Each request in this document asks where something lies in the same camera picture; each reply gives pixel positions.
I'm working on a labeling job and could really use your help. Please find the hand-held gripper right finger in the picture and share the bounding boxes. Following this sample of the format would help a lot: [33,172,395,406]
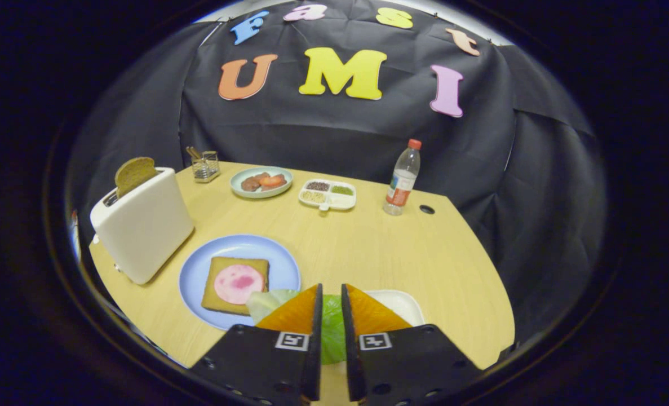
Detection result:
[341,283,484,406]

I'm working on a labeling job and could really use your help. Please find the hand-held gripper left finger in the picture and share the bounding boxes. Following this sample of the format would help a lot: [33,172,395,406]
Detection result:
[189,283,324,406]

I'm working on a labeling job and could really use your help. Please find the green lettuce leaf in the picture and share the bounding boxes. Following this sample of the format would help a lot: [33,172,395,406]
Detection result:
[246,289,347,366]

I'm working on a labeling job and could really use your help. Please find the brown toast slice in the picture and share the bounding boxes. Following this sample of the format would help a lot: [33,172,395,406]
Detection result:
[114,157,158,199]

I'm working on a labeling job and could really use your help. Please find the white square plate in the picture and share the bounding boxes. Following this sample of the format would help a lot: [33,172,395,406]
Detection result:
[362,289,426,328]

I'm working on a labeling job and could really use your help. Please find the square bread slice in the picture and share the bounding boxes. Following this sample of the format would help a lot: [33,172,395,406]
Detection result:
[201,256,270,315]

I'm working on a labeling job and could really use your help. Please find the pink ham slice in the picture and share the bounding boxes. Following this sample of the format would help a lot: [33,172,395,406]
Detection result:
[214,264,265,305]

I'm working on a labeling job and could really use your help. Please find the blue plate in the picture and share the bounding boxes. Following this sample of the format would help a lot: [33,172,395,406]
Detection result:
[178,234,302,331]

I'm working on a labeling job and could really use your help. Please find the pale green plate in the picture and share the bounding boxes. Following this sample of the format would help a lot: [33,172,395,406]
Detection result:
[230,166,294,199]

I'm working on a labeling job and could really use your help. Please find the white divided spice dish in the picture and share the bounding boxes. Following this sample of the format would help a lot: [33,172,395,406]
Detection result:
[298,179,357,213]

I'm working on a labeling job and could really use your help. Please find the clear red-capped water bottle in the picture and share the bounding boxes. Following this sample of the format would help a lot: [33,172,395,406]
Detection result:
[383,139,423,217]

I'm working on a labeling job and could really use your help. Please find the white toaster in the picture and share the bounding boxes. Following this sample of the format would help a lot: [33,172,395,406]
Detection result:
[90,167,195,285]

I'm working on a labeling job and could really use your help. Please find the black backdrop cloth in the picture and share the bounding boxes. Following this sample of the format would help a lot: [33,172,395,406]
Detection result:
[67,0,605,339]

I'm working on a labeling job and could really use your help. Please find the wire utensil holder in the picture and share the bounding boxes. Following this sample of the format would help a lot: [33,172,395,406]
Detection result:
[190,150,221,184]

